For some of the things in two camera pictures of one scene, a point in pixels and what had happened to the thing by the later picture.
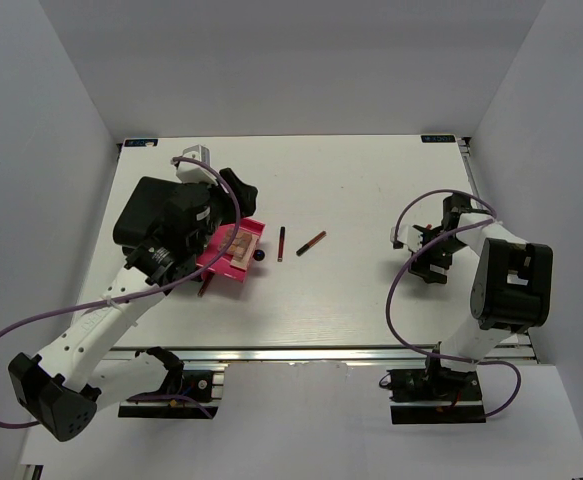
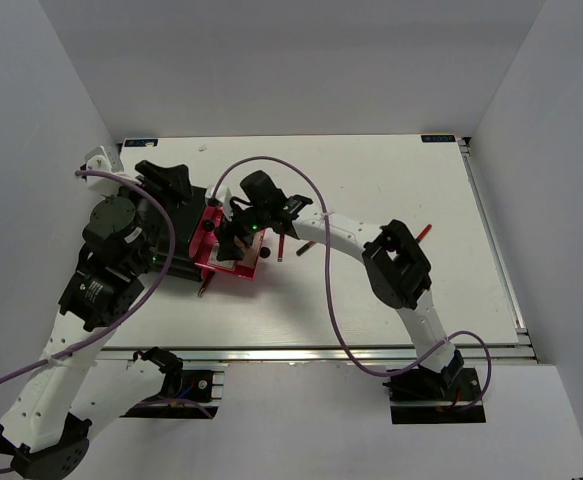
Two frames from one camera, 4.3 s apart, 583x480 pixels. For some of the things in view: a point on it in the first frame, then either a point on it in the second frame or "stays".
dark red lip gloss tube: (281, 244) stays
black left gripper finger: (246, 194) → (175, 179)
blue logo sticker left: (140, 142) stays
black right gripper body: (441, 257) → (244, 224)
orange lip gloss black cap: (312, 242) stays
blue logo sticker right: (438, 138) stays
